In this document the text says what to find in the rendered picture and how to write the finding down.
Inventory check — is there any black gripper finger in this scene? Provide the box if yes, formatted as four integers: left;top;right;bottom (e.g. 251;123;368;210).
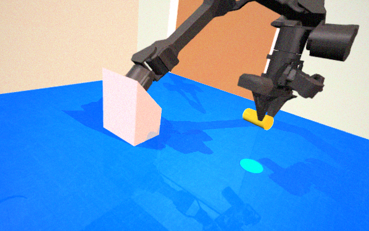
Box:
267;91;298;118
252;91;279;122

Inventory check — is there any yellow cylinder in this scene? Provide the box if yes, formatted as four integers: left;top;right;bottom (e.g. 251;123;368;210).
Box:
243;108;274;130

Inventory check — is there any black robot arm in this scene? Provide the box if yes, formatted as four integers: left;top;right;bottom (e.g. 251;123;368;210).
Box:
126;0;360;99

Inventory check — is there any cyan circle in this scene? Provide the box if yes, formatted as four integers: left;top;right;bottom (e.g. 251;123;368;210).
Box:
239;159;263;174

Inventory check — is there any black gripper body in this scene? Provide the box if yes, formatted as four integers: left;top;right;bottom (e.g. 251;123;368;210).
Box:
237;50;304;95

